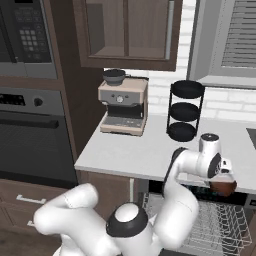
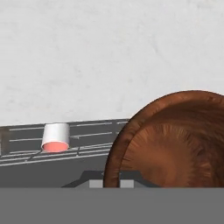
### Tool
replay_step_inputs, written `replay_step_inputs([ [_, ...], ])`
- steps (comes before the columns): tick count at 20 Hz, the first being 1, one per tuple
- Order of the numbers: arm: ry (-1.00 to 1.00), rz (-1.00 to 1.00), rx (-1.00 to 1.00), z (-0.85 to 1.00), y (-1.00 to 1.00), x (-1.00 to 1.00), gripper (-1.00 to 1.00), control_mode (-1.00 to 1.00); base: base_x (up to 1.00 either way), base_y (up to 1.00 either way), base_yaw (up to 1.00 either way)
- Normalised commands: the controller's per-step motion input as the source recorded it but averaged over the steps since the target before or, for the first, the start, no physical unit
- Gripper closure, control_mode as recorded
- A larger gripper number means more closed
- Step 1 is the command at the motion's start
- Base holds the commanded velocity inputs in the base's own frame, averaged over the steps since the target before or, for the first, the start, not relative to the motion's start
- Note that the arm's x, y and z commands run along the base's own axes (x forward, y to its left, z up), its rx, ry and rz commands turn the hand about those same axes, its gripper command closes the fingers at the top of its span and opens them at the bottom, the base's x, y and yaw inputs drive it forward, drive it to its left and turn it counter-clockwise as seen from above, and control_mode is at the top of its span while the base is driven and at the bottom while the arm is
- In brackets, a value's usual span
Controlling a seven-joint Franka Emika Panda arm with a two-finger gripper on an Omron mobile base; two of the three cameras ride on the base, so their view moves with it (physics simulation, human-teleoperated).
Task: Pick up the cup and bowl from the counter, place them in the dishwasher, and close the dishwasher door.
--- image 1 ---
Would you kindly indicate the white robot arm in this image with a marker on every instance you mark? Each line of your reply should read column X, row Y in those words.
column 83, row 216

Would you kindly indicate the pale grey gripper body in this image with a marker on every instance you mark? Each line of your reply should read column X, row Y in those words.
column 218, row 178

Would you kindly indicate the brown bowl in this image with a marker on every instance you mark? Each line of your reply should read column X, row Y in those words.
column 224, row 188

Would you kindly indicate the brown glass-front wall cupboard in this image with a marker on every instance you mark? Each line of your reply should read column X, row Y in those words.
column 126, row 33

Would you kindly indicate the black built-in oven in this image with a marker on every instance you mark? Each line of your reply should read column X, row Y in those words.
column 30, row 143

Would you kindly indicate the grey window with blinds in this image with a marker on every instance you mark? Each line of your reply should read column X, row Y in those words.
column 226, row 40

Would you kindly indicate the brown drawer front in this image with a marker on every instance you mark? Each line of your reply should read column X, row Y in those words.
column 20, row 203

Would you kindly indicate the dark sink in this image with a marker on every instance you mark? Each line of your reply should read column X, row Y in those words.
column 252, row 136

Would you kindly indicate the black and grey microwave oven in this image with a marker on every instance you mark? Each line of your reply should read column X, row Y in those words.
column 23, row 36

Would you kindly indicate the black oven knob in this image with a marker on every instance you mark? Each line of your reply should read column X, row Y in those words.
column 38, row 101

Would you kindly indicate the brown base cupboard door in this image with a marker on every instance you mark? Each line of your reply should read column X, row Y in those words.
column 110, row 190

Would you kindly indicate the dishwasher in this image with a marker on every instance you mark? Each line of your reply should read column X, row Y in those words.
column 240, row 200

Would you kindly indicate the black three-tier stand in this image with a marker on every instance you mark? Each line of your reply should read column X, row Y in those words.
column 185, row 111

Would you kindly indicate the beige and grey coffee machine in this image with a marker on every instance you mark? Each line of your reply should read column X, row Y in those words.
column 123, row 105

